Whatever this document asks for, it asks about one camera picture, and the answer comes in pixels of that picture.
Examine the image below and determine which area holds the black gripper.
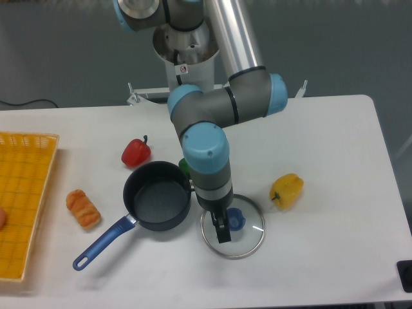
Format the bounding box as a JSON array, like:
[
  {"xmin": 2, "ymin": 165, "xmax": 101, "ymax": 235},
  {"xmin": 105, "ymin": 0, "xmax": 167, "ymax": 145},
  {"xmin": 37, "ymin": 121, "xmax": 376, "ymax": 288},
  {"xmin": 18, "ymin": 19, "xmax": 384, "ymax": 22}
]
[{"xmin": 196, "ymin": 190, "xmax": 233, "ymax": 243}]

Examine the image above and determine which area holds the dark saucepan blue handle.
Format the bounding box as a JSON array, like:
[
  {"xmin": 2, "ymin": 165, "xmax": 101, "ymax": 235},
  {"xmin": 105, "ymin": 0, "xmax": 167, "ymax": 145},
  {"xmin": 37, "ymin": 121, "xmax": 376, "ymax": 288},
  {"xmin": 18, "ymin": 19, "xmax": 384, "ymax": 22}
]
[{"xmin": 72, "ymin": 161, "xmax": 192, "ymax": 271}]

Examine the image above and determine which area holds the green bell pepper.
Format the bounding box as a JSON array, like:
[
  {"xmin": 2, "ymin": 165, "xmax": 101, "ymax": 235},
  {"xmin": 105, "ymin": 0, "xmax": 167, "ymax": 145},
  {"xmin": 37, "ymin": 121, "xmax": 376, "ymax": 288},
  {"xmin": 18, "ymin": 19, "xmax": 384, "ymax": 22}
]
[{"xmin": 178, "ymin": 158, "xmax": 191, "ymax": 178}]

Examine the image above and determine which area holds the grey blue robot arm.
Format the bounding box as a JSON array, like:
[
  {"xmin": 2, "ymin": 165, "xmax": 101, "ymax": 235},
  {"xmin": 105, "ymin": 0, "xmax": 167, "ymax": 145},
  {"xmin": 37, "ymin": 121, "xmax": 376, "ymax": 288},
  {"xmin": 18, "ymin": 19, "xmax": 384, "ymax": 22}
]
[{"xmin": 114, "ymin": 1, "xmax": 288, "ymax": 243}]

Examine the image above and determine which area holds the glass lid blue knob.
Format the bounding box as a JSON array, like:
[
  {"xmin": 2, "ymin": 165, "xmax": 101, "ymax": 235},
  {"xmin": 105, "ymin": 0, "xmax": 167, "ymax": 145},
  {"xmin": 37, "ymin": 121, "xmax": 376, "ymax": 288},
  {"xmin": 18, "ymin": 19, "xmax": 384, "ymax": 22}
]
[{"xmin": 200, "ymin": 194, "xmax": 266, "ymax": 260}]

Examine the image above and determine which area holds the yellow bell pepper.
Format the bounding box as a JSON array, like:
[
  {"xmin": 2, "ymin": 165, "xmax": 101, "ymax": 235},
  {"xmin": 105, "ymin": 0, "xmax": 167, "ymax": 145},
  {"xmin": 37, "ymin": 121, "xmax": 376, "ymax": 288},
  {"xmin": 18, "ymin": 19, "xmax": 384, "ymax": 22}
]
[{"xmin": 269, "ymin": 173, "xmax": 304, "ymax": 210}]

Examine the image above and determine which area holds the red bell pepper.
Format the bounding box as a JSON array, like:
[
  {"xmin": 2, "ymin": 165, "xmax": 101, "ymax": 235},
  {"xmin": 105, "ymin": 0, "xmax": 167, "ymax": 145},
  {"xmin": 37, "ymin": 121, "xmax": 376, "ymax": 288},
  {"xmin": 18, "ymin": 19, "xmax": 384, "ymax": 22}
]
[{"xmin": 121, "ymin": 135, "xmax": 151, "ymax": 168}]

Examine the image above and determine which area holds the orange bread loaf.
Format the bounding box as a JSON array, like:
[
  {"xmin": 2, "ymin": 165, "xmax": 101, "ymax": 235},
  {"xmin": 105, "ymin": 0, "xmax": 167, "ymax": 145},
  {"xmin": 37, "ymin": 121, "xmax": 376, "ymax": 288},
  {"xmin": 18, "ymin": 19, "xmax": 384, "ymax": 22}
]
[{"xmin": 66, "ymin": 189, "xmax": 101, "ymax": 230}]

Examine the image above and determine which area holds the black corner device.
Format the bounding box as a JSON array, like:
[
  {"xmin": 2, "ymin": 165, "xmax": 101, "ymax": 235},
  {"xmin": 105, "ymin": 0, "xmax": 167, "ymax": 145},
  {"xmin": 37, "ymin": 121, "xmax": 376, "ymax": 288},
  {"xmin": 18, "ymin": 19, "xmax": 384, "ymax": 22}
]
[{"xmin": 397, "ymin": 260, "xmax": 412, "ymax": 293}]

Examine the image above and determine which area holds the yellow woven basket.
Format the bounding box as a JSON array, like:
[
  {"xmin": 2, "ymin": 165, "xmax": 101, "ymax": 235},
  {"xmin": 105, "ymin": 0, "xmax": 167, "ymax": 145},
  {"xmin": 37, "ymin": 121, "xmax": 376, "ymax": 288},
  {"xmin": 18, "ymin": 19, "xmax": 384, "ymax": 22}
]
[{"xmin": 1, "ymin": 131, "xmax": 59, "ymax": 282}]

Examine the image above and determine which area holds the white left mounting bracket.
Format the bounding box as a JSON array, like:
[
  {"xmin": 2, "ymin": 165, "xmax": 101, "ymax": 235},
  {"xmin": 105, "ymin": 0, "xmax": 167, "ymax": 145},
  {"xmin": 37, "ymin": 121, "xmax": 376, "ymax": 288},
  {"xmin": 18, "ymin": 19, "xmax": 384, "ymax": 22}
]
[{"xmin": 126, "ymin": 82, "xmax": 170, "ymax": 106}]

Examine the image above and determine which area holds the white mounting bracket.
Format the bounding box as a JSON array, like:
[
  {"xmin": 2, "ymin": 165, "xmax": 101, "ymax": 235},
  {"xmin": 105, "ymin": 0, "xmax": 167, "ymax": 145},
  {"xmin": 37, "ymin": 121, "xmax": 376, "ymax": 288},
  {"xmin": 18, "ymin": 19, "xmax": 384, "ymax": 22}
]
[
  {"xmin": 126, "ymin": 82, "xmax": 170, "ymax": 106},
  {"xmin": 295, "ymin": 80, "xmax": 308, "ymax": 98}
]

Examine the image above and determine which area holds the white right mounting bracket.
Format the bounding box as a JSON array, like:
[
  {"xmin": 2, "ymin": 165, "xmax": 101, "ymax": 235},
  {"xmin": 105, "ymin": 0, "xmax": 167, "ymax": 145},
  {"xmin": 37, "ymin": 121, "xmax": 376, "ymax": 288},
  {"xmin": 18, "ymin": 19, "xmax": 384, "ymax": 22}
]
[{"xmin": 295, "ymin": 80, "xmax": 308, "ymax": 98}]

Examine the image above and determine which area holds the black cable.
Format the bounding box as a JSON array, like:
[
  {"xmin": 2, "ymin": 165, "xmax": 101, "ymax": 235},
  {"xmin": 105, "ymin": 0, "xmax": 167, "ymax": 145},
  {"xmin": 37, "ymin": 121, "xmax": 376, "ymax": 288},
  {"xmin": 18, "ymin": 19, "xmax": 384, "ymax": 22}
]
[{"xmin": 0, "ymin": 98, "xmax": 59, "ymax": 108}]

